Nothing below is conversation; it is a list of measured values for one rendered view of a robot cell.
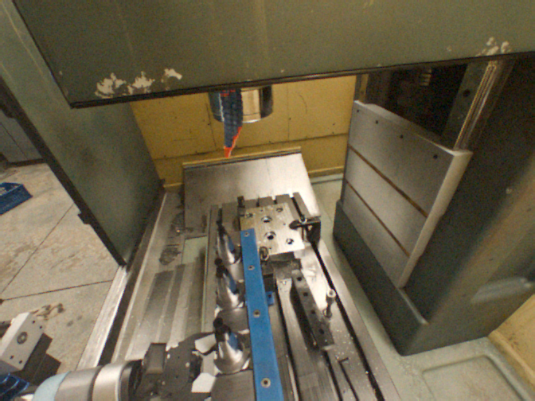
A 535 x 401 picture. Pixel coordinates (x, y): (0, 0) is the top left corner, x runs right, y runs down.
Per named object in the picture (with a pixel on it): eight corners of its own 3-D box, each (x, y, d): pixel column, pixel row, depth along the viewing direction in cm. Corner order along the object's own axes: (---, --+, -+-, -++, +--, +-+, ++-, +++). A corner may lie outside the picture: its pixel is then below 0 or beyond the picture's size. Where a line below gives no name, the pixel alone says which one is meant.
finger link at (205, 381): (252, 385, 42) (204, 379, 44) (247, 375, 39) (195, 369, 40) (249, 406, 40) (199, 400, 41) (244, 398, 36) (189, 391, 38)
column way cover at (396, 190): (394, 292, 80) (453, 155, 49) (338, 208, 118) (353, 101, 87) (407, 289, 80) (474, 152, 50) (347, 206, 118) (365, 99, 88)
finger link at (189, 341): (215, 328, 47) (171, 349, 44) (213, 324, 46) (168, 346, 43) (221, 351, 43) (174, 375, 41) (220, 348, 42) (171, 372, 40)
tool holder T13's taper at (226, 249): (236, 258, 56) (232, 239, 52) (217, 261, 56) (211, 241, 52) (236, 244, 59) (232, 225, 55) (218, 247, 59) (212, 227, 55)
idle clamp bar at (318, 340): (317, 359, 66) (318, 348, 62) (288, 282, 86) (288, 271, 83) (333, 353, 67) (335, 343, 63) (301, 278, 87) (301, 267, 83)
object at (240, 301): (245, 311, 48) (244, 305, 46) (216, 316, 48) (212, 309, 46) (244, 284, 53) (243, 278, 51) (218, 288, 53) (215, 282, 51)
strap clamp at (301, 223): (290, 244, 101) (290, 218, 92) (288, 239, 104) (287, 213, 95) (320, 239, 102) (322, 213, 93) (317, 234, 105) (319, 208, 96)
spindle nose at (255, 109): (278, 120, 54) (275, 60, 47) (209, 127, 54) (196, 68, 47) (271, 103, 67) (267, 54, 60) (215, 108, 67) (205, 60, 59)
